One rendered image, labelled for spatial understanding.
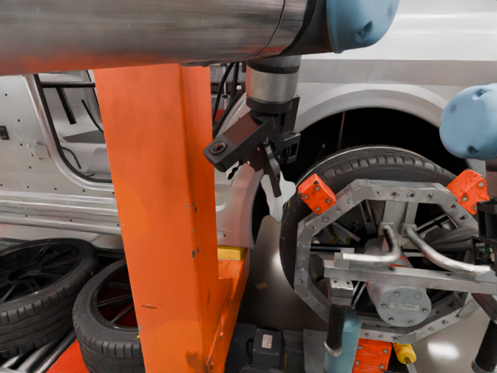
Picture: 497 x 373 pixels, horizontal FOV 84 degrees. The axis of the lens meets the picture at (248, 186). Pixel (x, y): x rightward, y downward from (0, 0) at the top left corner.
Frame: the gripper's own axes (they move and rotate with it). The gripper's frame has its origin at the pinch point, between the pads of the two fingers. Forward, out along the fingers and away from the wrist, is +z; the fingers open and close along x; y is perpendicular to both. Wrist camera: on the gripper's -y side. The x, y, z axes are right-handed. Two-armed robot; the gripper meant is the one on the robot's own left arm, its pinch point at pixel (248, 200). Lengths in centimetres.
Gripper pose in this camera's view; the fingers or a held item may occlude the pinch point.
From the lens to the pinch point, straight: 53.2
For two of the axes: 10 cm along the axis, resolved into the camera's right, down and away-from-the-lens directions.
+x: -6.3, -5.1, 5.9
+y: 7.8, -3.4, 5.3
